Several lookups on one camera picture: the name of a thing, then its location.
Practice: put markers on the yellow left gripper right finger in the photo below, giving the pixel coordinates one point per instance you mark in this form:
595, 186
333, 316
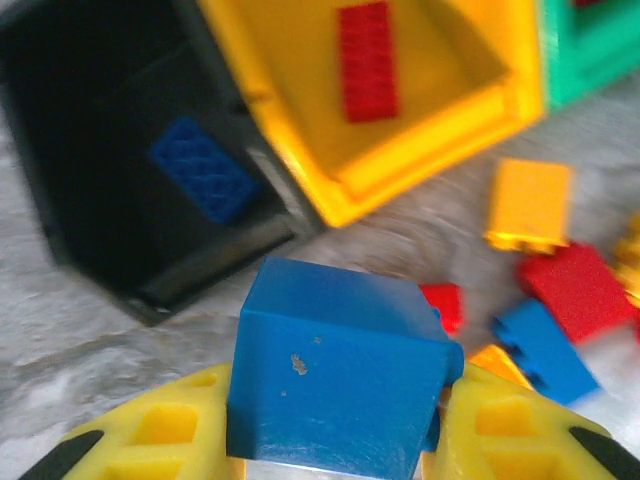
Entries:
500, 450

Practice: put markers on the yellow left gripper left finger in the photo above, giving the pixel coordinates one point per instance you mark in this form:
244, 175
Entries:
165, 415

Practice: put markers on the blue lego brick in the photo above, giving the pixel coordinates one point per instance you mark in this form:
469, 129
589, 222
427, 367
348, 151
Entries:
340, 375
550, 350

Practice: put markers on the long red lego brick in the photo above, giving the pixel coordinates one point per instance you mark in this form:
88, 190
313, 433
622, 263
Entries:
580, 290

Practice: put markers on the yellow lego brick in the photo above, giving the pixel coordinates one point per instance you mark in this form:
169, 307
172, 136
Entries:
497, 365
630, 260
530, 200

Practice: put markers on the small red lego brick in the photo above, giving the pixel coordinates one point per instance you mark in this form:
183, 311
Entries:
445, 305

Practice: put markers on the blue flat lego plate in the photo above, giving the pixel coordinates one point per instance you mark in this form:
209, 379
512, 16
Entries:
205, 170

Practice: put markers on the black plastic bin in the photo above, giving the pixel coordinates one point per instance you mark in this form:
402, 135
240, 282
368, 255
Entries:
75, 125

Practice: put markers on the yellow plastic bin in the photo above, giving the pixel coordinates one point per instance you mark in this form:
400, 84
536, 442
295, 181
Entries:
300, 50

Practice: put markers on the green plastic bin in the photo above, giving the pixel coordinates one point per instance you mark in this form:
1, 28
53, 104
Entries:
590, 65

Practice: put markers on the red flat lego plate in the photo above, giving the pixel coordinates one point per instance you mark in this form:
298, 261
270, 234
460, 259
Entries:
367, 65

